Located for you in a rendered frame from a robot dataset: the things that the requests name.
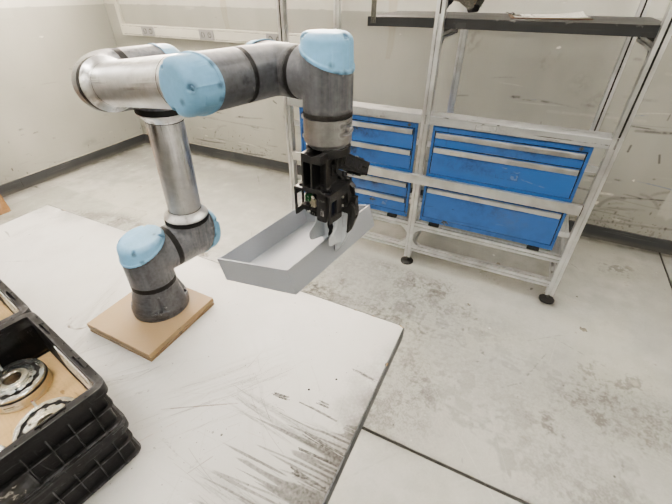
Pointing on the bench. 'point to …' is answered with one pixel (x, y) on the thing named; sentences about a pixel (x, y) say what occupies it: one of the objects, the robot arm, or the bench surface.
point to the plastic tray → (288, 253)
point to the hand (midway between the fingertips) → (335, 241)
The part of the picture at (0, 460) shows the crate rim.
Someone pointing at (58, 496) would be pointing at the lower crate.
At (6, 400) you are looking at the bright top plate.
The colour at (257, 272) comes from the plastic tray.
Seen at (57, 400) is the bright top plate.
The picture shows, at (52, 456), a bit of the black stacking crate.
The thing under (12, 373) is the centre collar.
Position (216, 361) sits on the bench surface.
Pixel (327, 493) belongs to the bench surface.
